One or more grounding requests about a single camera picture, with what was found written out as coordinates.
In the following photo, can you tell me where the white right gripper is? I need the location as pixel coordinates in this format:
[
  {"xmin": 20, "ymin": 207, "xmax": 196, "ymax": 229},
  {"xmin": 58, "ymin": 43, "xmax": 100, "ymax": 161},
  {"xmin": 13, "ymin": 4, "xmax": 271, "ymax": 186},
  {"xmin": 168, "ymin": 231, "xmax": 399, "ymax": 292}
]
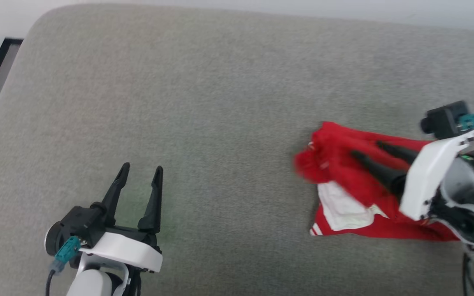
[{"xmin": 350, "ymin": 130, "xmax": 474, "ymax": 222}]

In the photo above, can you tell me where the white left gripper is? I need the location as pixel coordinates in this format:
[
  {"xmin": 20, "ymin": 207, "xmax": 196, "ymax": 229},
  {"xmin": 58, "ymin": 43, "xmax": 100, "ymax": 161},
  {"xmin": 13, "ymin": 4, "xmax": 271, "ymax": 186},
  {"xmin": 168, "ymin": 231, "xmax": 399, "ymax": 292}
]
[{"xmin": 80, "ymin": 162, "xmax": 164, "ymax": 273}]

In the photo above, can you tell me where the red and white garment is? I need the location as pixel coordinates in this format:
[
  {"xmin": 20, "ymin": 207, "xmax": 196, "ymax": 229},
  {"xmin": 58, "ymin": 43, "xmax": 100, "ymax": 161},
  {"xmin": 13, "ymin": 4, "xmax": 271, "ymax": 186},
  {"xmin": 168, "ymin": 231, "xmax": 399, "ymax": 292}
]
[{"xmin": 294, "ymin": 121, "xmax": 462, "ymax": 242}]

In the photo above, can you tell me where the grey fabric sofa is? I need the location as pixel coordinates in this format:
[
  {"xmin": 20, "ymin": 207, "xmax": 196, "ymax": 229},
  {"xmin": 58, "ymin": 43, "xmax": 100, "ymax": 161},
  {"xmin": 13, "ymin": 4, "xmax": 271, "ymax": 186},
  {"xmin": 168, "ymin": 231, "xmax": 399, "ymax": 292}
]
[{"xmin": 0, "ymin": 3, "xmax": 474, "ymax": 296}]

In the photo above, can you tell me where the teal left camera connector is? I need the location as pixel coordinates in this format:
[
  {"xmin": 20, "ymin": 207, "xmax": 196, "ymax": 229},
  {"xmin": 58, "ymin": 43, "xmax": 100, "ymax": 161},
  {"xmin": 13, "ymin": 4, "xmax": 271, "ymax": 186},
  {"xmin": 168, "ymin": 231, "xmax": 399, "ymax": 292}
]
[{"xmin": 50, "ymin": 236, "xmax": 82, "ymax": 274}]

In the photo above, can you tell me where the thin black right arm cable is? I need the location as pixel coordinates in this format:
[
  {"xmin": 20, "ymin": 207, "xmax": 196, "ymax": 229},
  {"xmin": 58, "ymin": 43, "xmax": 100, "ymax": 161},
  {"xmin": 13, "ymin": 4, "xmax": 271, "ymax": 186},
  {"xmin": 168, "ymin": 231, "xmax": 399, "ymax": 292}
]
[{"xmin": 462, "ymin": 252, "xmax": 474, "ymax": 296}]

